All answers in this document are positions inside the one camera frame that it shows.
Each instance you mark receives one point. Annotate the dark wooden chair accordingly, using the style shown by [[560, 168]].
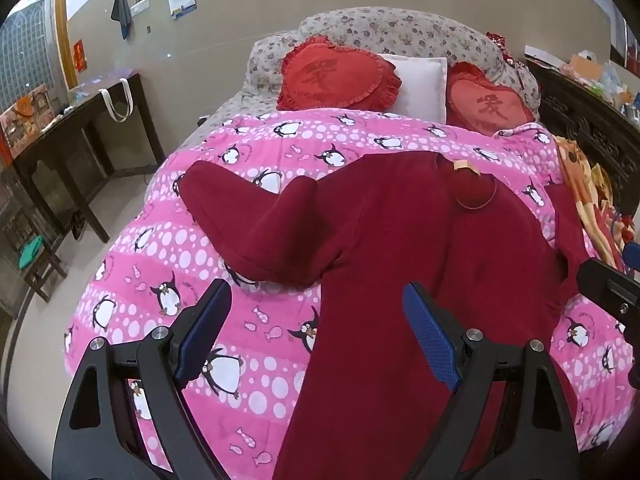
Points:
[[47, 270]]

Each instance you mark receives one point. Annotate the red heart pillow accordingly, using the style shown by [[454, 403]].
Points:
[[485, 105], [330, 72]]

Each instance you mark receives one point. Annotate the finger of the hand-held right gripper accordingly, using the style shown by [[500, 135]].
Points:
[[632, 251], [605, 280]]

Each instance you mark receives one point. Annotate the orange printed box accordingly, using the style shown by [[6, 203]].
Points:
[[30, 110]]

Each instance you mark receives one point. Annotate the orange paper box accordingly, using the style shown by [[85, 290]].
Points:
[[585, 67]]

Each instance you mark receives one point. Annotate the dark red fleece garment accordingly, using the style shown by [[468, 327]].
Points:
[[380, 240]]

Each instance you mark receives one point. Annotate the red wall sign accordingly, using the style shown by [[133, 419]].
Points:
[[79, 55]]

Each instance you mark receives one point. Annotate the pink penguin print blanket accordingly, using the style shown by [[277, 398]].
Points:
[[150, 260]]

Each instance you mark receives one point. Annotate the dark carved wooden board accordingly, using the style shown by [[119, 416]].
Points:
[[575, 115]]

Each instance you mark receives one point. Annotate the orange patterned blanket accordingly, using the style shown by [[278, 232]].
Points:
[[585, 180]]

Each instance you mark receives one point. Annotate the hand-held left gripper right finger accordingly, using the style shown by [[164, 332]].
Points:
[[432, 340]]

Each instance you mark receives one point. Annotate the dark wooden table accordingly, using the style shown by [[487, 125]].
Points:
[[55, 142]]

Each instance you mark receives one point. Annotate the white wall switch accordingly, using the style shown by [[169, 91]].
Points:
[[140, 6]]

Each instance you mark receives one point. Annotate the white tote bag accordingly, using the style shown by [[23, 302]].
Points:
[[102, 100]]

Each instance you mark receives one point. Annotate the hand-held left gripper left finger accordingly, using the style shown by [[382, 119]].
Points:
[[200, 330]]

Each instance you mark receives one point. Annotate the lattice window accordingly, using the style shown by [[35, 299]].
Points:
[[25, 50]]

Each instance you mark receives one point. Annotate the golden wooden frame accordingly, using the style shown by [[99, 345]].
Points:
[[62, 25]]

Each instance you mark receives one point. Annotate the dark hanging cloth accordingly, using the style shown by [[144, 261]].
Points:
[[121, 10]]

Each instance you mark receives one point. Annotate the green cushion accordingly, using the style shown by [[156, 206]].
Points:
[[30, 255]]

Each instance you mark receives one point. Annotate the white pillow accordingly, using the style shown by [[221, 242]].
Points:
[[420, 85]]

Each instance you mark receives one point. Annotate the red patterned cloth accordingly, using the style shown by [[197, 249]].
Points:
[[505, 50]]

